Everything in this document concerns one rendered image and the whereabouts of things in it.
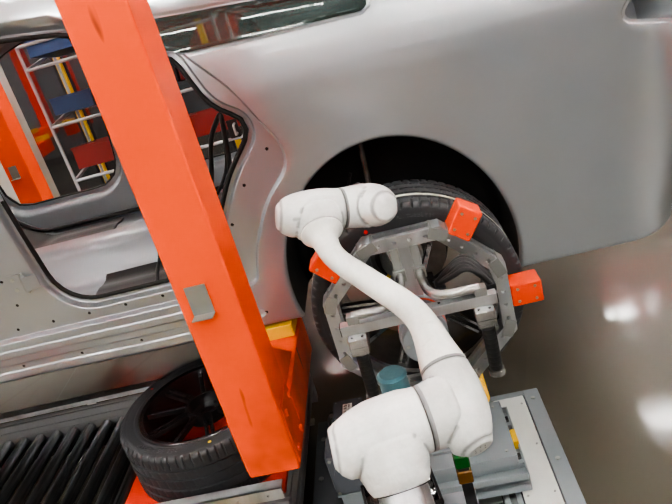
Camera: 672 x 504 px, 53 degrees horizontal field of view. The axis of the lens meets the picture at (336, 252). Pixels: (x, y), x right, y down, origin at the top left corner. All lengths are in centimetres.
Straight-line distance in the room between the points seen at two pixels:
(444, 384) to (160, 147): 88
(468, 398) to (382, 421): 17
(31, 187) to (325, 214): 368
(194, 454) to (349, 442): 118
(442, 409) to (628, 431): 158
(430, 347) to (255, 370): 68
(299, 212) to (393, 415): 53
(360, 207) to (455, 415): 55
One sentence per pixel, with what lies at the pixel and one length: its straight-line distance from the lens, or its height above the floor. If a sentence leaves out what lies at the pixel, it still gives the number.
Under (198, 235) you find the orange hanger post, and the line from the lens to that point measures 175.
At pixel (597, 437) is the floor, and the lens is 280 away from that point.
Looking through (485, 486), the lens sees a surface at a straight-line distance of 245.
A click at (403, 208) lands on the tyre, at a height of 116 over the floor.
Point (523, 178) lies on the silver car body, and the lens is 228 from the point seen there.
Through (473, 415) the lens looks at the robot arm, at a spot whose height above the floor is 102.
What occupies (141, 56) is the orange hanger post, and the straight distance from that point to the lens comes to 167.
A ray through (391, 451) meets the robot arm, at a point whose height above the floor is 102.
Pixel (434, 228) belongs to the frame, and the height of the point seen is 112.
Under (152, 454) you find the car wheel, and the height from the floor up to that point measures 50.
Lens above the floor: 185
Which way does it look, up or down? 23 degrees down
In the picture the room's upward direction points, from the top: 16 degrees counter-clockwise
